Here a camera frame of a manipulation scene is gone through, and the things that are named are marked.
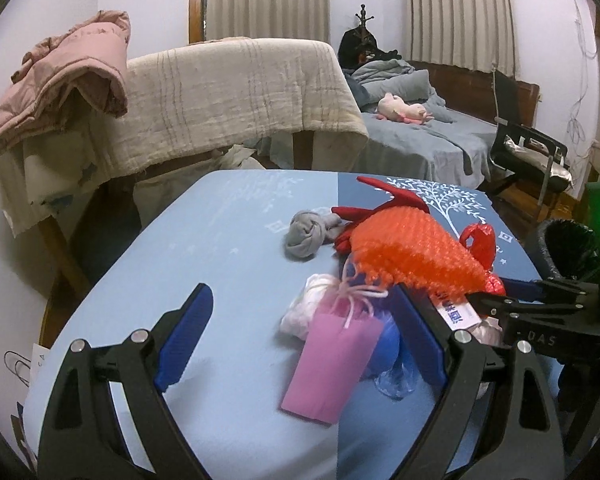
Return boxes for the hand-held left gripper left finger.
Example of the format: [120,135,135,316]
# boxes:
[37,282,216,480]

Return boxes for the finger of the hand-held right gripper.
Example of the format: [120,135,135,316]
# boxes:
[467,294,600,329]
[501,278,600,304]

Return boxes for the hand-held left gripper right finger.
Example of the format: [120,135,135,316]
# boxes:
[391,284,567,480]

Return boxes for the white cardboard box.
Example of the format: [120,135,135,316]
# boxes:
[432,292,481,333]

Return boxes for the black trash bin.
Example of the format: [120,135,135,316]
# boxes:
[525,219,600,282]

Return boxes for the red plastic bag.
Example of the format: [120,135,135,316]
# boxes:
[457,223,508,297]

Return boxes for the pink paper bag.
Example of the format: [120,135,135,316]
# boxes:
[281,260,386,423]

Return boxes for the orange foam fruit net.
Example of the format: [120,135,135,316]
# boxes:
[350,208,488,297]

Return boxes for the white plastic bag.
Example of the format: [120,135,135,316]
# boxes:
[280,272,342,341]
[467,315,504,402]

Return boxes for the blue plastic bag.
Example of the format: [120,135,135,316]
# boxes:
[362,314,422,401]

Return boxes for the blue printed tablecloth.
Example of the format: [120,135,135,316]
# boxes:
[22,169,556,480]

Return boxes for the silver cushion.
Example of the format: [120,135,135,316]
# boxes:
[502,135,574,187]

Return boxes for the red cloth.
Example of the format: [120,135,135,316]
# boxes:
[331,176,431,253]

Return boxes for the grey sock ball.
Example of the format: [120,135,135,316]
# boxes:
[283,207,342,262]

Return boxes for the cream cloth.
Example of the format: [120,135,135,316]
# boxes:
[134,144,267,222]

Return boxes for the metal paper clip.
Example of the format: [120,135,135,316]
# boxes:
[2,350,34,389]

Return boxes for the bed with grey sheet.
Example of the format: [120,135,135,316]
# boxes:
[260,60,541,193]

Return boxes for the black chair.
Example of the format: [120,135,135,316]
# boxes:
[462,67,572,211]

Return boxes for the white printed cloth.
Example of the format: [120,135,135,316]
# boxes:
[0,125,112,238]

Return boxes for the pink plush toy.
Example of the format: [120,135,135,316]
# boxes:
[377,92,436,126]

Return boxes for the grey pillow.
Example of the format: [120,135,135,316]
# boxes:
[375,70,448,109]

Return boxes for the beige woven blanket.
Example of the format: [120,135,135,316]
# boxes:
[87,37,370,182]

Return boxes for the grey duvet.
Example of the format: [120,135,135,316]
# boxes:
[347,58,422,86]

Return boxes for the black clothing pile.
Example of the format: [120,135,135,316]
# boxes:
[337,27,406,72]

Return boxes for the pink padded jacket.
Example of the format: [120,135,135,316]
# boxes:
[0,10,132,161]

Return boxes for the dark coat rack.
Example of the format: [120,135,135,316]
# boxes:
[355,4,376,36]

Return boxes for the wooden furniture frame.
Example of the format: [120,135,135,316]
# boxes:
[37,129,317,347]

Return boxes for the white wall cables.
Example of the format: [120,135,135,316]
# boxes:
[565,0,599,152]

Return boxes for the wooden door frame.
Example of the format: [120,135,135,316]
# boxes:
[189,0,211,43]

